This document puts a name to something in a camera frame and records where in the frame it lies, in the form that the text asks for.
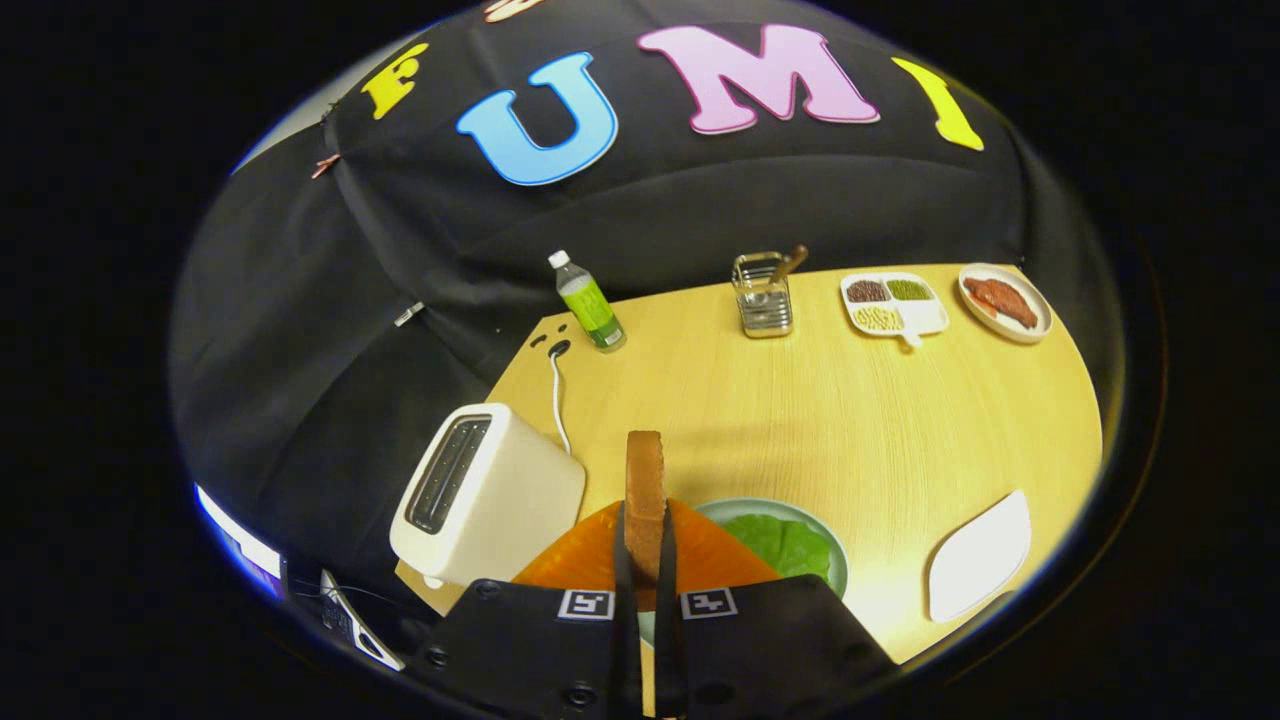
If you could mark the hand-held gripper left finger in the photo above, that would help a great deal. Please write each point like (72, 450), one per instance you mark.
(625, 620)

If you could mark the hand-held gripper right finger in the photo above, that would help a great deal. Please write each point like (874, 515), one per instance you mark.
(668, 630)

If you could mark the toasted bread slice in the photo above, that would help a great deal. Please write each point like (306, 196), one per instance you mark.
(645, 490)

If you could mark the green lettuce leaf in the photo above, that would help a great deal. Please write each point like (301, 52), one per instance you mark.
(785, 545)

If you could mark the pale green round plate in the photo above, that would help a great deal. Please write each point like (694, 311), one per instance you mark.
(760, 506)

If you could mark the white toaster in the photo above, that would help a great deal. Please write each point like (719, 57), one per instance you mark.
(510, 500)

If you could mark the white angular device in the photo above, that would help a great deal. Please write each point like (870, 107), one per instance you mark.
(360, 625)

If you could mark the green label drink bottle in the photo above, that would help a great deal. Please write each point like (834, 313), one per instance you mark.
(590, 305)

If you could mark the white rounded plate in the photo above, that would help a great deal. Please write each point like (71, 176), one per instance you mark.
(980, 560)

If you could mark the metal utensil holder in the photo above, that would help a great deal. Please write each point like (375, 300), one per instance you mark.
(765, 310)

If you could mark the pile of yellow beans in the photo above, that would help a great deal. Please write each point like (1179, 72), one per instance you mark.
(877, 318)

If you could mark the wooden spoon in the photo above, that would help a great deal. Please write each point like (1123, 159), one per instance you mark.
(790, 262)

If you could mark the pile of dark beans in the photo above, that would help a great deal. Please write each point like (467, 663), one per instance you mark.
(867, 291)

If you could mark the bright lit screen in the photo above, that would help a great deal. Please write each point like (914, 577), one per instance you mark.
(240, 540)

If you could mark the white divided dish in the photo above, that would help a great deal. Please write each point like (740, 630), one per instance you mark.
(925, 318)

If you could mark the pile of green beans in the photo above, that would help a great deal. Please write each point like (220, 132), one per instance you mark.
(909, 290)

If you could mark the black backdrop cloth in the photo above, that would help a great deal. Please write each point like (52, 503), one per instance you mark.
(700, 210)

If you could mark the red meat slice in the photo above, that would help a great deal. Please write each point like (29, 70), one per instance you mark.
(1000, 300)

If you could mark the round white meat plate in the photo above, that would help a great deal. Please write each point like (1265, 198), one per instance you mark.
(1035, 325)

